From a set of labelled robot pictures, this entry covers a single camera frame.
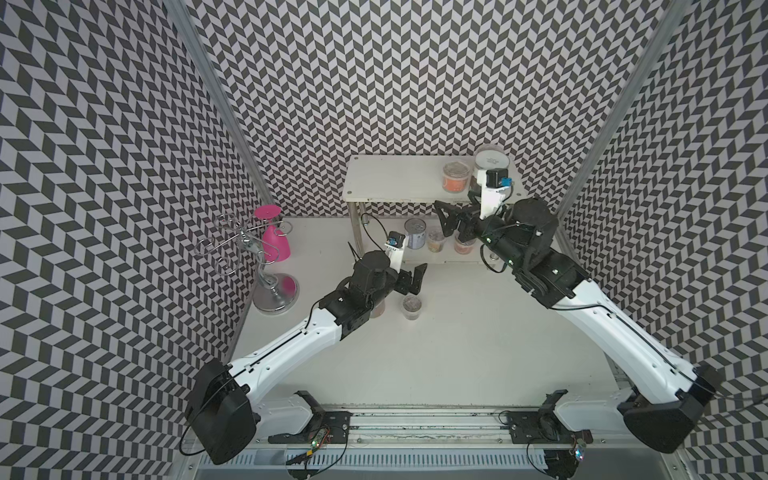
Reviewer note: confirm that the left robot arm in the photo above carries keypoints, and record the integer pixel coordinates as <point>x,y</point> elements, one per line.
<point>221,408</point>

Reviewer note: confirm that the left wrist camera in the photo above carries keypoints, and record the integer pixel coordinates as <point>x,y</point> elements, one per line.
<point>395,244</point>

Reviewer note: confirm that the red label small tub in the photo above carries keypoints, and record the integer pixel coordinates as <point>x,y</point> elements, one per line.
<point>464,247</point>

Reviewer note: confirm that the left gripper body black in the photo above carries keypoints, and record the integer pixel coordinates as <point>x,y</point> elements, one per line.
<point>399,282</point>

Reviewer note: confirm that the aluminium corner post left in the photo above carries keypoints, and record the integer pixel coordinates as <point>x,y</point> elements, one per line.
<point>179,14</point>

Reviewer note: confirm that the white lid green label jar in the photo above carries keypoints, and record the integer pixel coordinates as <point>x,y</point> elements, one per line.
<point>486,158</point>

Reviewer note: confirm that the tomato lid red jar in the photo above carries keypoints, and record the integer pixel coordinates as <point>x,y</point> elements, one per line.
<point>378,310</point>

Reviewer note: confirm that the aluminium corner post right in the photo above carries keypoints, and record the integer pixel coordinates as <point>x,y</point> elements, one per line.
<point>671,19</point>

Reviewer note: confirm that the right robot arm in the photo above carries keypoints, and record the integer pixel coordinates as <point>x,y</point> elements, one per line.
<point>668,395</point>

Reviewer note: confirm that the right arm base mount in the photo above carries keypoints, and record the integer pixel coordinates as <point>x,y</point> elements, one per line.
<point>540,424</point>

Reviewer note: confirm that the clear tub brown seeds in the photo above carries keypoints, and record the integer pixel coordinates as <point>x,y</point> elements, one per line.
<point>411,307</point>

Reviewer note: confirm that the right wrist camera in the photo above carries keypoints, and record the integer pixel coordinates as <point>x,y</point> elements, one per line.
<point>496,186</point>

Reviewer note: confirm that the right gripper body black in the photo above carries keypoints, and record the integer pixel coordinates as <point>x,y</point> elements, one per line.
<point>475,226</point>

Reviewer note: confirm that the white two-tier shelf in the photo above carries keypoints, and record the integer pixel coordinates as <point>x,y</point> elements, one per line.
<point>406,180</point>

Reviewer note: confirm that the metal cup rack stand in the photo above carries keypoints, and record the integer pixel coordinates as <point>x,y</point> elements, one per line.
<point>235,240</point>

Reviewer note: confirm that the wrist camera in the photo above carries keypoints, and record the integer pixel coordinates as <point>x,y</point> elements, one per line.
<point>395,244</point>
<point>496,186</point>

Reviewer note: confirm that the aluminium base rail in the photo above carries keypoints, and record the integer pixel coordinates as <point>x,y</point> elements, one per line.
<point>444,443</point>

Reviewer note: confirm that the orange label small tub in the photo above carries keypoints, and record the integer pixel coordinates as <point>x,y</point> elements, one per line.
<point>435,240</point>

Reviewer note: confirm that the pink plastic cup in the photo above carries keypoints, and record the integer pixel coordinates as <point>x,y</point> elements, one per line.
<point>274,240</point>

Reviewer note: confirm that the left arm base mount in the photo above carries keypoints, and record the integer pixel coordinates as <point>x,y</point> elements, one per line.
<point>308,418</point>

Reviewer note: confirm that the aluminium corner post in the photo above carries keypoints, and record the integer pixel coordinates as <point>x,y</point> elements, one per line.
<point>671,19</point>
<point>179,14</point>

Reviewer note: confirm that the purple label tin can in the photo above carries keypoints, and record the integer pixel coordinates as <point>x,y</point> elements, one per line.
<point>416,231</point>

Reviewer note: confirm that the red tub clear lid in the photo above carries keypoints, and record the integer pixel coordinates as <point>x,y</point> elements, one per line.
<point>456,176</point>

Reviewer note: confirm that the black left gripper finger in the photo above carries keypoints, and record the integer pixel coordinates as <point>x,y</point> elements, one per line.
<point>450,223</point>
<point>417,278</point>

